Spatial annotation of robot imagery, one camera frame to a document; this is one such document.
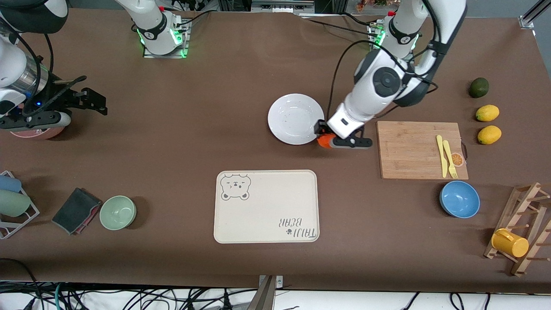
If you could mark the dried orange slice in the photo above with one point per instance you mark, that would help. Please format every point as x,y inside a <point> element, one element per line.
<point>458,160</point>

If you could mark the yellow lemon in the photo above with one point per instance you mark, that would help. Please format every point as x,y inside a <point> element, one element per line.
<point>487,113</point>
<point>489,134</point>

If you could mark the dark grey folded cloth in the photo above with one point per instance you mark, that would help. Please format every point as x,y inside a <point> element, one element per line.
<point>73,210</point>

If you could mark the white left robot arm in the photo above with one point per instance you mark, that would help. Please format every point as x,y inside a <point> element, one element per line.
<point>374,90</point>

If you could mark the wooden mug rack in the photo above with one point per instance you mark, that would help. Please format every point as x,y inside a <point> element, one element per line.
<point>525,202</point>

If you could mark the yellow plastic knife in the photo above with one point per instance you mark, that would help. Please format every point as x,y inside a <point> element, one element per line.
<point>441,155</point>

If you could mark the dark green avocado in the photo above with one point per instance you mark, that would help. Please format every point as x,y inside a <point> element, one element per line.
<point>478,87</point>

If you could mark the yellow mug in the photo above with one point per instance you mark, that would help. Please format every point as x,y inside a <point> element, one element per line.
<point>510,243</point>

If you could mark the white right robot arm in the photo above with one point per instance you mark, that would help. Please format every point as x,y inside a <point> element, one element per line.
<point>153,26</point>

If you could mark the orange fruit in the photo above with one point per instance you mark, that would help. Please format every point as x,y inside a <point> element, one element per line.
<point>325,141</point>

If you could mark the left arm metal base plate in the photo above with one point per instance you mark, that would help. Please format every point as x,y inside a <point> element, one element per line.
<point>373,58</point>

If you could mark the pale green cup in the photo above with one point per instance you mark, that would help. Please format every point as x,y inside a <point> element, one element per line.
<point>13,203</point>

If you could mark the white round plate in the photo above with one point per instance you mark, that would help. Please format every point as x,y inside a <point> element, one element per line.
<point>295,119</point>

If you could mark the yellow plastic fork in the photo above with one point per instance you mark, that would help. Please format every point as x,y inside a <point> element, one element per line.
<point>449,157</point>

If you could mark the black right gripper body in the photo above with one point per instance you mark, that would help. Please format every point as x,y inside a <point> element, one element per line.
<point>57,97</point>

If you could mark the pink bowl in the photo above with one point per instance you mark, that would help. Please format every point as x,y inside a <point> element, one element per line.
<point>38,134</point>

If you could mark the cream bear print tray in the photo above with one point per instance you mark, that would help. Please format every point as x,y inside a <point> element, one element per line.
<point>267,206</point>

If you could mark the wooden cutting board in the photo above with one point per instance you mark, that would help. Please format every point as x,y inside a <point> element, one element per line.
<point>409,150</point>

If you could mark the light green bowl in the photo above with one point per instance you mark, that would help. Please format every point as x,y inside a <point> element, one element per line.
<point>117,212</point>

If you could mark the blue cup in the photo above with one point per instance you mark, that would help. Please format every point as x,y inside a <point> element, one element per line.
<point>9,184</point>

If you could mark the blue bowl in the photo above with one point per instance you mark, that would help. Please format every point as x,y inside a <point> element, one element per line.
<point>459,199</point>

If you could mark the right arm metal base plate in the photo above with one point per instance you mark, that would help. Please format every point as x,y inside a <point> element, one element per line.
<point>165,56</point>

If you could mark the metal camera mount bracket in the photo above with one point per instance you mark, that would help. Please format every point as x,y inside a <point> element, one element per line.
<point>267,292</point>

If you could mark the aluminium table rail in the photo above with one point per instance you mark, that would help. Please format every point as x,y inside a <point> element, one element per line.
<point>531,15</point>

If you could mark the pink folded cloth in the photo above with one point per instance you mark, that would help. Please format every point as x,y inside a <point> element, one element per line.
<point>91,218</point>

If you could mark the metal frame structure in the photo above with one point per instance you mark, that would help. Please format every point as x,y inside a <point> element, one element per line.
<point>280,5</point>

